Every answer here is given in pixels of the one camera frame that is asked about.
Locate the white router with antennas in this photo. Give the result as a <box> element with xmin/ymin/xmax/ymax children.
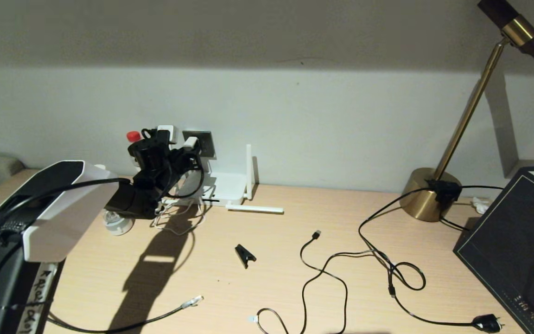
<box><xmin>174</xmin><ymin>145</ymin><xmax>285</xmax><ymax>215</ymax></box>

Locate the small lamp white shade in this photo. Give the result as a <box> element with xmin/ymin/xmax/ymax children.
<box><xmin>95</xmin><ymin>163</ymin><xmax>134</xmax><ymax>236</ymax></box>

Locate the small black clip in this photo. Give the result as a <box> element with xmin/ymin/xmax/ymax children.
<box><xmin>235</xmin><ymin>244</ymin><xmax>257</xmax><ymax>269</ymax></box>

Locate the white handwritten label tape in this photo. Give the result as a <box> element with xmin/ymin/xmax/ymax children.
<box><xmin>17</xmin><ymin>263</ymin><xmax>58</xmax><ymax>334</ymax></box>

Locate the brass desk lamp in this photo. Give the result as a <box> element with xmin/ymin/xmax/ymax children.
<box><xmin>399</xmin><ymin>0</ymin><xmax>534</xmax><ymax>222</ymax></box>

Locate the black charger block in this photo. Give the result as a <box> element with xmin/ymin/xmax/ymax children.
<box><xmin>427</xmin><ymin>180</ymin><xmax>462</xmax><ymax>205</ymax></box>

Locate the grey wall socket plate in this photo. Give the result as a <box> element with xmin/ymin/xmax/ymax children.
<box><xmin>182</xmin><ymin>131</ymin><xmax>215</xmax><ymax>158</ymax></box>

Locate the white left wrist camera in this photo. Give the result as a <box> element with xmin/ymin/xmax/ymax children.
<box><xmin>157</xmin><ymin>125</ymin><xmax>177</xmax><ymax>143</ymax></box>

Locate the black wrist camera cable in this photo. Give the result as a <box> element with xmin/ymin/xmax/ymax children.
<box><xmin>0</xmin><ymin>128</ymin><xmax>205</xmax><ymax>242</ymax></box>

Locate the black ethernet cable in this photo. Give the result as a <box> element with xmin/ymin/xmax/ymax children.
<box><xmin>47</xmin><ymin>295</ymin><xmax>204</xmax><ymax>334</ymax></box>

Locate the black USB cable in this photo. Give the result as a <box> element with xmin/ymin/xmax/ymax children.
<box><xmin>299</xmin><ymin>231</ymin><xmax>349</xmax><ymax>334</ymax></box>

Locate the black cable white tip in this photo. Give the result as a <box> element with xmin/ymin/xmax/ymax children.
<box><xmin>248</xmin><ymin>250</ymin><xmax>388</xmax><ymax>334</ymax></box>

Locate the black lamp power cord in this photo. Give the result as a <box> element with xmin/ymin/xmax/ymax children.
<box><xmin>358</xmin><ymin>186</ymin><xmax>504</xmax><ymax>334</ymax></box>

